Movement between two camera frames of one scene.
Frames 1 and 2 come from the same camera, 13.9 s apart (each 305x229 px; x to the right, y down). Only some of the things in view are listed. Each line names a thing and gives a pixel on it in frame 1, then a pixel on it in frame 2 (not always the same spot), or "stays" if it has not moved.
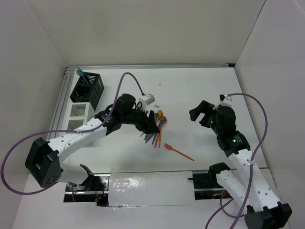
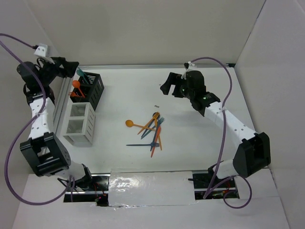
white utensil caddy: (77, 113) stays
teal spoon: (81, 73) stays
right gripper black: (204, 107) to (173, 78)
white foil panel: (127, 187) stays
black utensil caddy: (91, 92) stays
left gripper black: (147, 124) to (70, 67)
